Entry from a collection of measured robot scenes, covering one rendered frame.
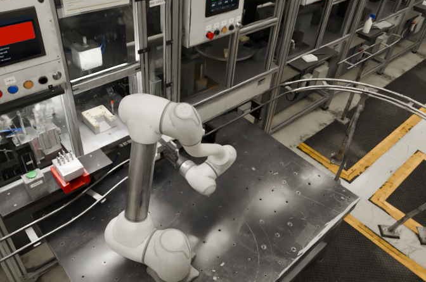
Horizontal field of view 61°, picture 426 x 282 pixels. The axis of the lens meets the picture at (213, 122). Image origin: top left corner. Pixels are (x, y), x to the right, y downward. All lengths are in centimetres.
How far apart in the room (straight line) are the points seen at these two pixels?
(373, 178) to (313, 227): 156
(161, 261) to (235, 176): 81
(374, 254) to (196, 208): 149
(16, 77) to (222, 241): 120
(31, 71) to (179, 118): 67
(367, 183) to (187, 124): 243
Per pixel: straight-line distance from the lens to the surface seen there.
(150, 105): 134
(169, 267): 162
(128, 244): 165
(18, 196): 191
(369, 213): 324
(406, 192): 356
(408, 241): 322
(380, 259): 299
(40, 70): 166
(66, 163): 184
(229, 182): 216
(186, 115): 127
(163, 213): 200
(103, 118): 220
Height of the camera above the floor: 228
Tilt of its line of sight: 39 degrees down
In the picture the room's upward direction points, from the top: 6 degrees clockwise
